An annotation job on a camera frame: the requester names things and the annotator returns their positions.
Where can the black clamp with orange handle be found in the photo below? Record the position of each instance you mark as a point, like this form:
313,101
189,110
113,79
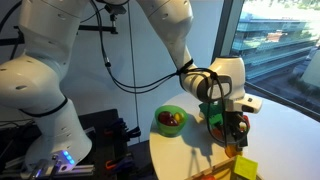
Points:
120,135

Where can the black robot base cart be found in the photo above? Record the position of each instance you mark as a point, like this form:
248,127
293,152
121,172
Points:
60,149

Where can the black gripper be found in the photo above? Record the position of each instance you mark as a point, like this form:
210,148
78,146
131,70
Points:
236,127

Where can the wooden tray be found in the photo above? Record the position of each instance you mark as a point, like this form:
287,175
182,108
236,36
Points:
222,171

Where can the yellow lemon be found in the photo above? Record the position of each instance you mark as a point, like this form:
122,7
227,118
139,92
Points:
179,117

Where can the orange cube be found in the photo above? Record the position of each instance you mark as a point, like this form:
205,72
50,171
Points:
208,177

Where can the dark purple plum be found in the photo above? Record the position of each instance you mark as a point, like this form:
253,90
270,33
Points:
172,122

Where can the red apple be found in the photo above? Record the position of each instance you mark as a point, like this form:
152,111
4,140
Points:
164,117

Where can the lime green cube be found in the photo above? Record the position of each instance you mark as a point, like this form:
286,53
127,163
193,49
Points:
245,168

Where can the green plastic bowl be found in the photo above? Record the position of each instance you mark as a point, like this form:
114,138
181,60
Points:
170,130

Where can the red white patterned cube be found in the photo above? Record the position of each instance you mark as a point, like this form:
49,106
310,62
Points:
246,119

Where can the large orange fruit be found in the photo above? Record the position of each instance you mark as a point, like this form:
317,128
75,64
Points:
217,133

